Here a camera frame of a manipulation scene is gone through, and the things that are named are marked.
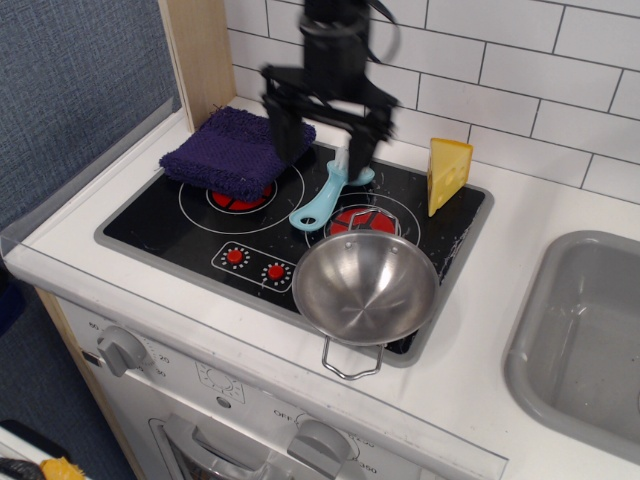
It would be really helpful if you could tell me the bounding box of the light wooden side panel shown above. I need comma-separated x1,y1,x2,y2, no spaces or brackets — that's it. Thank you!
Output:
158,0,237,132

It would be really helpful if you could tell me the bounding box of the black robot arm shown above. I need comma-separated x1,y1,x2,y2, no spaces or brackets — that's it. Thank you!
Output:
261,1,398,181

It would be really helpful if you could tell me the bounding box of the steel bowl with wire handle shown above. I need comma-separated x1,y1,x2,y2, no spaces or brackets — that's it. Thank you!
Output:
292,230,440,381

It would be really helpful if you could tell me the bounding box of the grey oven knob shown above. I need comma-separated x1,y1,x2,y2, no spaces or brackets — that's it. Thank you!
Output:
97,326,147,377
287,420,352,477

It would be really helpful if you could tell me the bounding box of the grey right oven knob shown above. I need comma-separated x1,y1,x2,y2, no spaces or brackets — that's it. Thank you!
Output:
287,420,352,477

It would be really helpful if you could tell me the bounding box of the grey sink basin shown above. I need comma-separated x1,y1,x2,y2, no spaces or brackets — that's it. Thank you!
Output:
505,231,639,463

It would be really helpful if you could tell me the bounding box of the light blue dish brush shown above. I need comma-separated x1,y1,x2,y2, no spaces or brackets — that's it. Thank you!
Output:
289,147,375,232

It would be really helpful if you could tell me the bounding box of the grey left oven knob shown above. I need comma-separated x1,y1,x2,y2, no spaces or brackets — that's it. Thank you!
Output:
97,326,147,377

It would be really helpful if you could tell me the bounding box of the purple towel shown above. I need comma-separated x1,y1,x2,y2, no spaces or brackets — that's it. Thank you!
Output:
159,106,288,202

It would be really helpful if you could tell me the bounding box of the yellow black object bottom left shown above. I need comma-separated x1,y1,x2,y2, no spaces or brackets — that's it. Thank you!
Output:
0,418,86,480

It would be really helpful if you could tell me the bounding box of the black toy stovetop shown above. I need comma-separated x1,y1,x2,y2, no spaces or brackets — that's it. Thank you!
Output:
96,144,493,374

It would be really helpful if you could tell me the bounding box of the white toy oven front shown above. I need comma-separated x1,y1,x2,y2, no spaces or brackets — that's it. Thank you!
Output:
54,299,506,479

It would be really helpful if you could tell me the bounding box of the yellow toy cheese wedge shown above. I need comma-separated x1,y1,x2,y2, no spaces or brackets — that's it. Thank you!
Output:
427,138,473,217

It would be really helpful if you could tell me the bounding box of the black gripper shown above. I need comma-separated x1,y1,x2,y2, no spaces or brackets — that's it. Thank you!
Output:
261,29,398,181

